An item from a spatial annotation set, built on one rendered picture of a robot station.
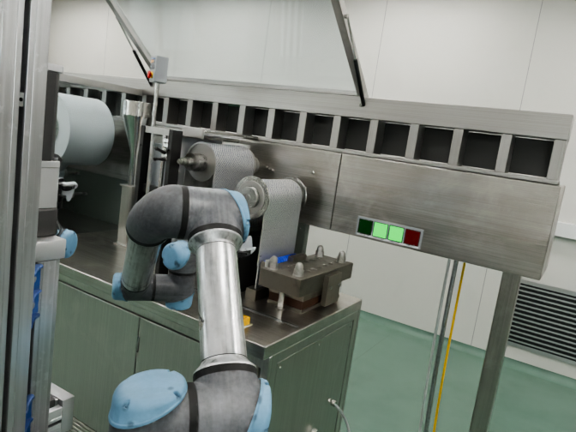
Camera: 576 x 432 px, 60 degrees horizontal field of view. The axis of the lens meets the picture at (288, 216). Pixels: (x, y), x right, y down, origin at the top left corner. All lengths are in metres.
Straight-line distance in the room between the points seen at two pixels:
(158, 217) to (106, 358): 0.98
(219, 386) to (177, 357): 0.80
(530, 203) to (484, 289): 2.51
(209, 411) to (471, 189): 1.19
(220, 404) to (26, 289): 0.35
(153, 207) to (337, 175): 1.01
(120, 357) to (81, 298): 0.28
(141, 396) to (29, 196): 0.34
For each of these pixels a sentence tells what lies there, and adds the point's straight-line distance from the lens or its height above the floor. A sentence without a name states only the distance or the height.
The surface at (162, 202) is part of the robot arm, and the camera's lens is 1.05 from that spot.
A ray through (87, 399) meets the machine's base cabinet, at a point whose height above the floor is 0.42.
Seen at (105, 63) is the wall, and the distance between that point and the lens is 6.68.
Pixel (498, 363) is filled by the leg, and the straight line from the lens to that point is 2.01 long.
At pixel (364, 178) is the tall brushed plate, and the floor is 1.36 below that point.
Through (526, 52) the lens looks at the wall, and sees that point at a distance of 4.18.
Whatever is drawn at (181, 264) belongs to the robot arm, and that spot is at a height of 1.10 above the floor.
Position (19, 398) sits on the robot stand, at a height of 1.03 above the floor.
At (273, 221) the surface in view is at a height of 1.17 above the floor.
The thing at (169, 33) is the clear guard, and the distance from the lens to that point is 2.29.
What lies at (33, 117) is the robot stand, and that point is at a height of 1.45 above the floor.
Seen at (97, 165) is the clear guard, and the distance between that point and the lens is 2.49.
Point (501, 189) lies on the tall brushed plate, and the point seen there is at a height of 1.40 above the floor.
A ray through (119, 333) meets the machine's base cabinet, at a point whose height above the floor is 0.72.
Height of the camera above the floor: 1.47
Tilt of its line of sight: 9 degrees down
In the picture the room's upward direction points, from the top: 8 degrees clockwise
